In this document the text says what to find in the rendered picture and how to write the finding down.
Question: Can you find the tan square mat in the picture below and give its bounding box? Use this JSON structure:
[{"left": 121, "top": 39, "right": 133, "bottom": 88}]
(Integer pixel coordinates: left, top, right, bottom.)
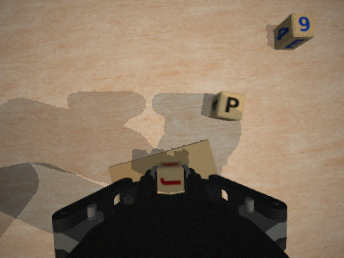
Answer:
[{"left": 108, "top": 140, "right": 218, "bottom": 183}]

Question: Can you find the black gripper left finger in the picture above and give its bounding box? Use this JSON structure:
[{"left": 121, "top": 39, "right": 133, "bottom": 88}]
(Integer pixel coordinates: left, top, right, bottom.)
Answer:
[{"left": 52, "top": 165, "right": 158, "bottom": 258}]

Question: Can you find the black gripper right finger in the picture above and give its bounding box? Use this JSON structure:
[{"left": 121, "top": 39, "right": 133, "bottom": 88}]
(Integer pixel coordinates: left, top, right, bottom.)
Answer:
[{"left": 182, "top": 164, "right": 287, "bottom": 251}]

